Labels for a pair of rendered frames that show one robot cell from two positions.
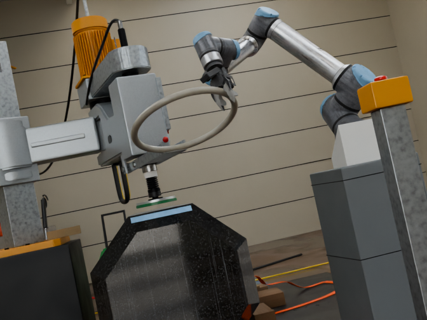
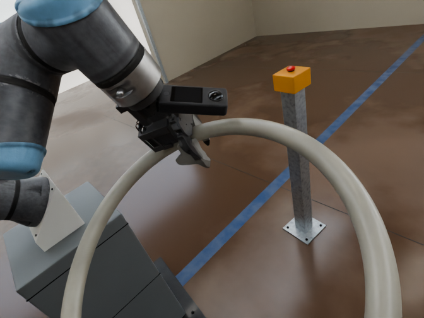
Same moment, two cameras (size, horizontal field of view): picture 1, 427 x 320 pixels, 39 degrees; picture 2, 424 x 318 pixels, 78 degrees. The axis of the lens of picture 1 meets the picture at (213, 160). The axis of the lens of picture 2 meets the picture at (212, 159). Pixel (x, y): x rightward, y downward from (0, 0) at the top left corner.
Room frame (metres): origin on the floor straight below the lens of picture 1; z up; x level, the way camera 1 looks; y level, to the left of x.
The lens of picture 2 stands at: (2.66, 0.34, 1.50)
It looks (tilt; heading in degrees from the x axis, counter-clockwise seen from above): 33 degrees down; 249
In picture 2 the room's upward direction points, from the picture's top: 17 degrees counter-clockwise
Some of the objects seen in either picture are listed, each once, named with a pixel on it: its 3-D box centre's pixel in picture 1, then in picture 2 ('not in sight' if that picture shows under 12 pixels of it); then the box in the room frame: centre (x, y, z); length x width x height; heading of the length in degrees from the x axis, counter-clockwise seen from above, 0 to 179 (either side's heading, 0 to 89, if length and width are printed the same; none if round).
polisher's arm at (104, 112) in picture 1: (124, 134); not in sight; (3.60, 0.49, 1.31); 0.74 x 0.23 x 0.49; 23
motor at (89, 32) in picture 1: (96, 51); not in sight; (3.85, 0.59, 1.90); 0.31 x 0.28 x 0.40; 113
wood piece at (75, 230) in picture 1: (63, 232); not in sight; (3.73, 0.99, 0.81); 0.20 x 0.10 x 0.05; 105
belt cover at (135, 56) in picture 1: (114, 82); not in sight; (3.56, 0.48, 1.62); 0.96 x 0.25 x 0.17; 23
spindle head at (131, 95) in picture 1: (135, 122); not in sight; (3.31, 0.38, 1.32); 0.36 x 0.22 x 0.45; 23
